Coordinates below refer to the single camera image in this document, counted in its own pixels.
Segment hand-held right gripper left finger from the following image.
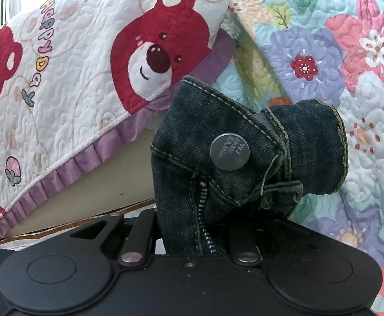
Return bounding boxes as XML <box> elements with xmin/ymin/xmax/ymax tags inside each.
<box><xmin>70</xmin><ymin>209</ymin><xmax>158</xmax><ymax>268</ymax></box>

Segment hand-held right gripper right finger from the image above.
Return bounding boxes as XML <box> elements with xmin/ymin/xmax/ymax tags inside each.
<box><xmin>227</xmin><ymin>219</ymin><xmax>314</xmax><ymax>266</ymax></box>

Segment dark denim jeans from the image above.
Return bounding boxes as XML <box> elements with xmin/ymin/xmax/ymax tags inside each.
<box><xmin>150</xmin><ymin>76</ymin><xmax>349</xmax><ymax>256</ymax></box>

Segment beige brown-trimmed cushion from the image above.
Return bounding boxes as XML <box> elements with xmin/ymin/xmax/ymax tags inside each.
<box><xmin>0</xmin><ymin>118</ymin><xmax>168</xmax><ymax>248</ymax></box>

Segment white bear-print quilt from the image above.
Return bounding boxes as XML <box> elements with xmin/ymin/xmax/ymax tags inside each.
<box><xmin>0</xmin><ymin>0</ymin><xmax>237</xmax><ymax>248</ymax></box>

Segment floral quilt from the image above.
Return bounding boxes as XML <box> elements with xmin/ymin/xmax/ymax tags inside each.
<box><xmin>208</xmin><ymin>0</ymin><xmax>384</xmax><ymax>307</ymax></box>

